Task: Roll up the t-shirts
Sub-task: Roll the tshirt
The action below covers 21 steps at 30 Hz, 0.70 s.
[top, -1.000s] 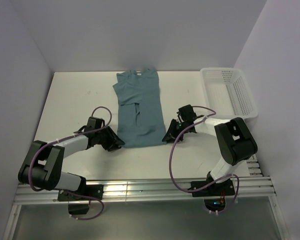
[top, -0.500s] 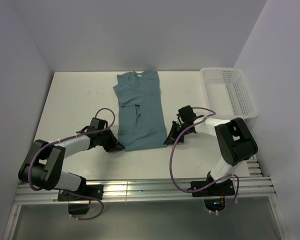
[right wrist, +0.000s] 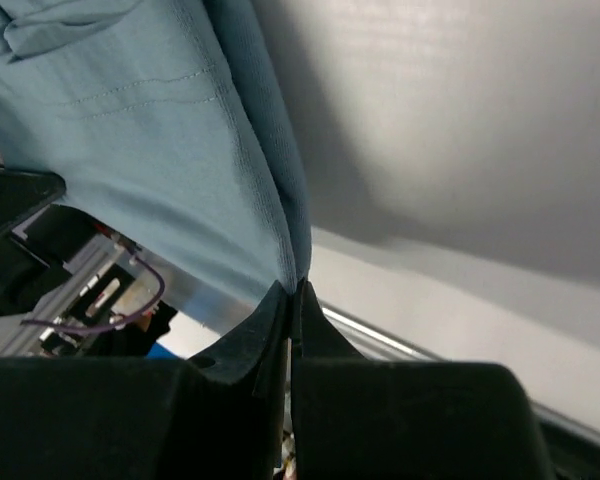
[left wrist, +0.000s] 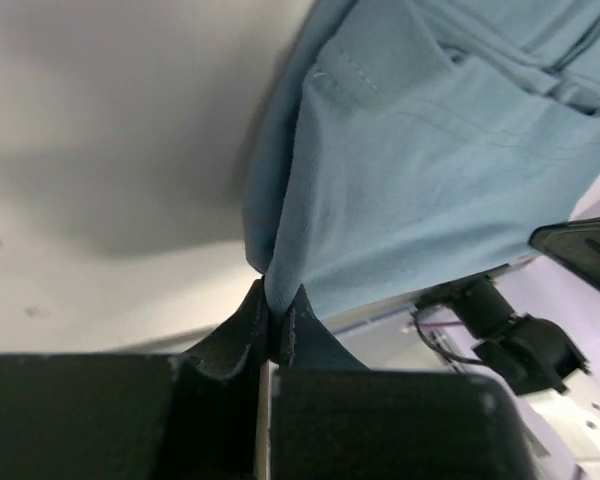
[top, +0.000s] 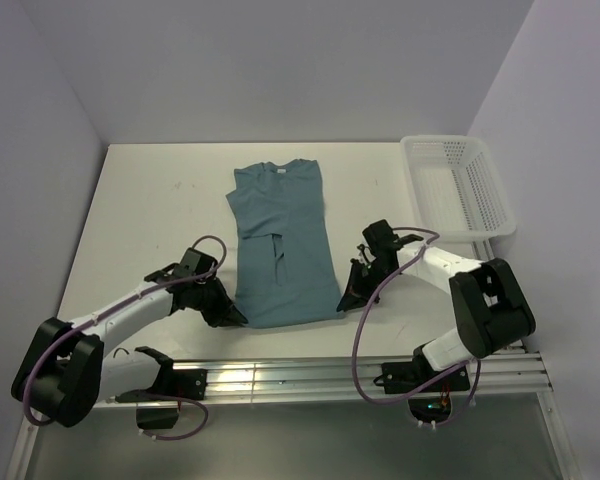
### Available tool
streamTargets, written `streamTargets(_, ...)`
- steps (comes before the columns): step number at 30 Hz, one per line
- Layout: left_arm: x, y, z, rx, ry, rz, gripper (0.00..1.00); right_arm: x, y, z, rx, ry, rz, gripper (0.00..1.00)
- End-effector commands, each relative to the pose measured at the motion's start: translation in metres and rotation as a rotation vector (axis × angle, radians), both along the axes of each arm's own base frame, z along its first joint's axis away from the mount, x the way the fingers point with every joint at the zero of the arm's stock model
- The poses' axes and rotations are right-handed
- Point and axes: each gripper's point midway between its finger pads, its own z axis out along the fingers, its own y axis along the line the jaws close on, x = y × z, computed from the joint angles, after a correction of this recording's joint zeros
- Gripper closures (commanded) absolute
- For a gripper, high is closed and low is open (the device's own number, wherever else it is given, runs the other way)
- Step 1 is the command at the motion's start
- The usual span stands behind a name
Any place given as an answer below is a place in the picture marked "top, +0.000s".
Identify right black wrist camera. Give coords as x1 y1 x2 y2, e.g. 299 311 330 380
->
362 219 398 257

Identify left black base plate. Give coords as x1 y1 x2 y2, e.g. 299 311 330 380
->
115 369 208 403

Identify teal blue t shirt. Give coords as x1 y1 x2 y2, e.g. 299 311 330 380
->
226 159 342 329

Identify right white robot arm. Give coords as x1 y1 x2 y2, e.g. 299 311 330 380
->
337 244 536 390

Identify aluminium rail frame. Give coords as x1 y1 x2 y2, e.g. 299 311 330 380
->
4 204 581 480

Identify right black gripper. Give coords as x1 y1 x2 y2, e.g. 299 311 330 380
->
338 257 397 312

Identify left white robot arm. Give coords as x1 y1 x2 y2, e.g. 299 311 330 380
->
11 270 248 427

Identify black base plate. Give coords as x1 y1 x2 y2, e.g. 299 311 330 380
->
115 369 208 403
373 357 471 395

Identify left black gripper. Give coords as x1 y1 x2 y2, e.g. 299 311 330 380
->
190 276 246 327

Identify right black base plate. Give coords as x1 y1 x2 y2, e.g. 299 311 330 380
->
373 357 471 395

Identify white perforated plastic basket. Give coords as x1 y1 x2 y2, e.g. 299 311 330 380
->
400 135 516 243

